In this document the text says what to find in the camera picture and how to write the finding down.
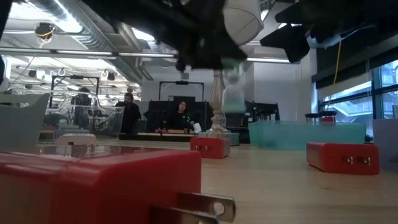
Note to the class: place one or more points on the teal plastic tray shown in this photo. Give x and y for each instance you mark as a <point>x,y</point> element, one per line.
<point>311,137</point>

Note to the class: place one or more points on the black ceiling sensor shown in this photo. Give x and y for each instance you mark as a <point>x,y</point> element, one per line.
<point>44,30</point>

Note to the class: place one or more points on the black gantry frame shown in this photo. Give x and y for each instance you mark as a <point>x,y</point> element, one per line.
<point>182,82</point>
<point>74,76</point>

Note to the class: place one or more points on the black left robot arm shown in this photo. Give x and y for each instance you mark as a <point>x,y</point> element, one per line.
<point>124,9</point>

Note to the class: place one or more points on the clear plastic bin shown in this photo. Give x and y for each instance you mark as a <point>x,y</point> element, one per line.
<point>102,124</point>

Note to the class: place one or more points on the mint green hourglass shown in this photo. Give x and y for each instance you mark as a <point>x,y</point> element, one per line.
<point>233,104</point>

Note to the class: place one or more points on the grey plastic bin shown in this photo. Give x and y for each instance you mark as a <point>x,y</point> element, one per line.
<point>21,124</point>

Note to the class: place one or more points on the table lamp white shade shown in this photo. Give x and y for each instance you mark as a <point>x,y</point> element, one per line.
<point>244,21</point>

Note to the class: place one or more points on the background wooden workbench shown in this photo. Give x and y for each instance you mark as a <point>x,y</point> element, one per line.
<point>149,135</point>

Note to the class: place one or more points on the window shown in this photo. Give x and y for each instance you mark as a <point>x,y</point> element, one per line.
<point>351,102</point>

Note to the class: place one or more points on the light blue charger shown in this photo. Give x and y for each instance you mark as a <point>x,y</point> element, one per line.
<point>71,130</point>

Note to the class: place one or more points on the red charger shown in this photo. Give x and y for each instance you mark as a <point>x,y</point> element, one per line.
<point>211,148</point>
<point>93,186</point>
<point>329,157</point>

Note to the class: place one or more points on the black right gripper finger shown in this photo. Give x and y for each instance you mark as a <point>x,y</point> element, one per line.
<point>289,40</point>
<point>298,17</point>

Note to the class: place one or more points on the white lamp tag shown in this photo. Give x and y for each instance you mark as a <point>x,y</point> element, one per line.
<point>197,127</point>

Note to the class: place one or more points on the person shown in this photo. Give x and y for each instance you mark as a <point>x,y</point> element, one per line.
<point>178,119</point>
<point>129,115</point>

